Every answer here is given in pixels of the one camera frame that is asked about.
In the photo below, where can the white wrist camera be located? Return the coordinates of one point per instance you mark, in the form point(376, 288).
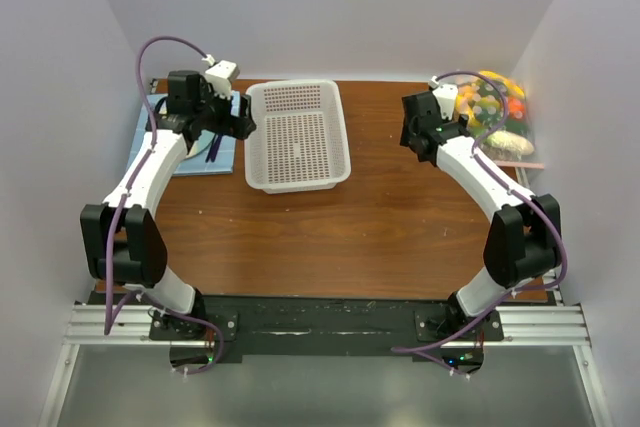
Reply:
point(222, 71)
point(446, 96)

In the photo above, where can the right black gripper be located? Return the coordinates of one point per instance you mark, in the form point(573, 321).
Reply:
point(405, 136)

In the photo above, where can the white fake bread roll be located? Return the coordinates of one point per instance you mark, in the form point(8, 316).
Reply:
point(508, 144)

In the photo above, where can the blue tiled placemat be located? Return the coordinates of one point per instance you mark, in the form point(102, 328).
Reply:
point(192, 167)

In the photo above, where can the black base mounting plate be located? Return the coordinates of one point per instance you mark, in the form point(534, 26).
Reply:
point(296, 326)

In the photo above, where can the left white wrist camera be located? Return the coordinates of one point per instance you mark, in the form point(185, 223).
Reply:
point(222, 71)

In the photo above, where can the beige round plate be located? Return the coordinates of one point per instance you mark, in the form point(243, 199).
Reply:
point(201, 145)

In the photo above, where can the orange fake fruit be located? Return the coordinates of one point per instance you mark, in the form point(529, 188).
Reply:
point(516, 108)

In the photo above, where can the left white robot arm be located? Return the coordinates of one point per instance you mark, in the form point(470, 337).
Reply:
point(122, 241)

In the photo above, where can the clear zip top bag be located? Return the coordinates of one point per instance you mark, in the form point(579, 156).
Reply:
point(530, 162)

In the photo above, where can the white perforated plastic basket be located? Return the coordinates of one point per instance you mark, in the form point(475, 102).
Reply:
point(301, 142)

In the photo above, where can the yellow fake banana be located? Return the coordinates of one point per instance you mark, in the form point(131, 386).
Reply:
point(466, 91)

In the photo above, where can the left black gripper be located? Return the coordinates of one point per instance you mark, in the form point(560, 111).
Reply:
point(238, 127)

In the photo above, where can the green fake lettuce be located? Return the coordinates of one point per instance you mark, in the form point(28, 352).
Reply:
point(487, 110)

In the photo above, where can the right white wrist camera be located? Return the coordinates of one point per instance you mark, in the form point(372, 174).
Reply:
point(446, 96)

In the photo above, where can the aluminium frame rail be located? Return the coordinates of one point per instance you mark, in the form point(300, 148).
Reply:
point(520, 325)

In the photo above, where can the purple plastic spoon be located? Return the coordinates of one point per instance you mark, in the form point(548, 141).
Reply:
point(219, 144)

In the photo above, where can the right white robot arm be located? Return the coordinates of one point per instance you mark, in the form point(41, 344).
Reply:
point(524, 235)

